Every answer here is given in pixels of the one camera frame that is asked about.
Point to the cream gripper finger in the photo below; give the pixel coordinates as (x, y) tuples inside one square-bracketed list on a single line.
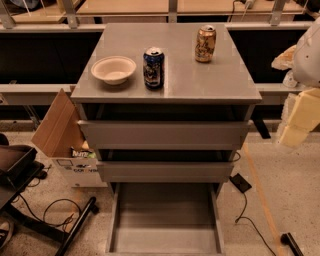
[(301, 114), (284, 61)]

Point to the orange soda can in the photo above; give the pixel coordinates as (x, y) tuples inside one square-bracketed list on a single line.
[(205, 43)]

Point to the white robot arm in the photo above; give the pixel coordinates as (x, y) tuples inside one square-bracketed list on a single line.
[(306, 64)]

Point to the grey drawer cabinet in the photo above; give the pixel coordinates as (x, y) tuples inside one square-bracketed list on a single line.
[(219, 91)]

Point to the blue soda can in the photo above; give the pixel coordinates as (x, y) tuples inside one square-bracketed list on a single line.
[(153, 68)]

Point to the grey open bottom drawer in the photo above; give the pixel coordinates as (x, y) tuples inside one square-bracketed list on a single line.
[(165, 219)]

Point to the grey top drawer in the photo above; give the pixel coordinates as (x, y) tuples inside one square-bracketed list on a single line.
[(164, 135)]

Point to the grey middle drawer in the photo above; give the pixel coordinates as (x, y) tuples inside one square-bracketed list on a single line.
[(164, 172)]

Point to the black power adapter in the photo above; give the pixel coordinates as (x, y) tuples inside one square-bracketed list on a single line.
[(240, 183)]

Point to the black stand foot right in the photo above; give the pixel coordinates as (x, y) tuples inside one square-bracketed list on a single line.
[(287, 239)]

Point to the white paper bowl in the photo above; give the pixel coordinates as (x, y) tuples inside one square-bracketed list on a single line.
[(113, 70)]

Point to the snack bag in box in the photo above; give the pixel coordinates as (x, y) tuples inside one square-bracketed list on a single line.
[(82, 153)]

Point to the open cardboard box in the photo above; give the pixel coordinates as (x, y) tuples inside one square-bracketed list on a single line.
[(57, 133)]

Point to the shoe at bottom left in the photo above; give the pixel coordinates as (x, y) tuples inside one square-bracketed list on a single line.
[(6, 232)]

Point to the grey metal rack rail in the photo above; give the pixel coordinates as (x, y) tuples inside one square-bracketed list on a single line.
[(32, 94)]

